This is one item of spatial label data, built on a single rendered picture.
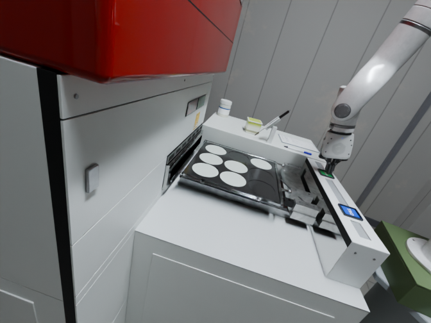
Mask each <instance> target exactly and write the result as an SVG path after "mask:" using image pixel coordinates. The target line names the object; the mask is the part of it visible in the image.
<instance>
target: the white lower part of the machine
mask: <svg viewBox="0 0 431 323"><path fill-rule="evenodd" d="M134 237H135V231H134V232H133V233H132V234H131V235H130V237H129V238H128V239H127V241H126V242H125V243H124V245H123V246H122V247H121V248H120V249H119V251H118V252H117V254H116V255H115V256H114V257H113V258H112V260H111V261H110V263H109V264H108V265H107V266H106V268H105V269H104V271H102V273H101V274H100V275H99V277H98V278H97V279H96V280H95V282H94V283H93V284H92V286H91V287H90V288H89V289H88V291H87V292H86V294H85V295H84V296H83V297H82V298H81V300H80V301H79V303H78V304H77V305H71V304H68V303H66V302H64V301H62V300H59V299H57V298H54V297H51V296H49V295H46V294H43V293H41V292H38V291H36V290H33V289H30V288H28V287H25V286H22V285H20V284H17V283H14V282H13V281H9V280H7V279H4V278H2V277H0V323H125V319H126V308H127V302H128V290H129V284H130V272H131V261H132V254H133V243H134Z"/></svg>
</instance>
